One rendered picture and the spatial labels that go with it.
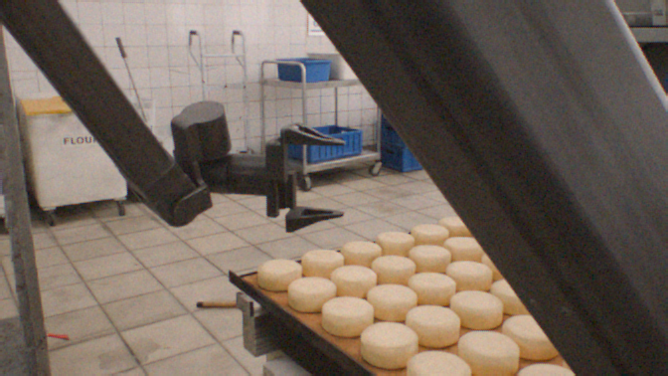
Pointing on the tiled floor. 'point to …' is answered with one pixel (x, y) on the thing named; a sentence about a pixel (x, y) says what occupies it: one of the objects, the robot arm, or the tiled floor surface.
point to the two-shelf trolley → (305, 124)
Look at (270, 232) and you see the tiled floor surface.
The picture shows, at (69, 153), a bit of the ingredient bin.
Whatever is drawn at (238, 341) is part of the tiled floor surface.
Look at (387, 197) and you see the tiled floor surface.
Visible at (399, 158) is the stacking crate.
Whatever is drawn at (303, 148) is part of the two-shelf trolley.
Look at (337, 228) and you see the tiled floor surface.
